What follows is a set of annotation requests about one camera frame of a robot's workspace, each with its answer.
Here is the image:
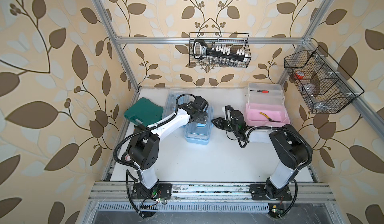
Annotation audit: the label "red small screwdriver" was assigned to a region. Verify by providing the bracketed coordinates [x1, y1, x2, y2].
[250, 90, 269, 94]

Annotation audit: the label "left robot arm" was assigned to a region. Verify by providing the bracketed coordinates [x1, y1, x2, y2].
[113, 93, 209, 219]

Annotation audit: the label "right wire basket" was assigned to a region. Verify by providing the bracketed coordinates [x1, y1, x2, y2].
[284, 46, 365, 114]

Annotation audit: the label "yellow handled pliers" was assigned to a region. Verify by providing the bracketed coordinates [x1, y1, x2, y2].
[259, 112, 280, 123]

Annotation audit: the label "green tool case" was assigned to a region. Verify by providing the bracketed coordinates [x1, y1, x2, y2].
[124, 98, 164, 126]

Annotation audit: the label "red tape roll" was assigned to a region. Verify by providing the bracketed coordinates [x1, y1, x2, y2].
[294, 71, 306, 80]

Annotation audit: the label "back wire basket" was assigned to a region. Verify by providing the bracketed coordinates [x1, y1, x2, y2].
[189, 32, 252, 68]

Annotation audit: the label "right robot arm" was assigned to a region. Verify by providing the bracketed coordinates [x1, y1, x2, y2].
[211, 105, 313, 219]

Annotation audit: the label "black socket set holder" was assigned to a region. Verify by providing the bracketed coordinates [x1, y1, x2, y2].
[192, 40, 248, 62]

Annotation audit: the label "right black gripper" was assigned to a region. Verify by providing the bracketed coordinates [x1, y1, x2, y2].
[211, 117, 238, 134]

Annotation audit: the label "blue toolbox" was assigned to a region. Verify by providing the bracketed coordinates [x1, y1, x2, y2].
[185, 106, 214, 145]
[162, 89, 187, 118]

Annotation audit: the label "wire basket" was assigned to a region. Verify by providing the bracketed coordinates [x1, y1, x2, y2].
[189, 32, 252, 68]
[284, 46, 365, 114]

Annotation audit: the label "pink toolbox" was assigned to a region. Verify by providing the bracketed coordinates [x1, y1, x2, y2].
[245, 83, 291, 127]

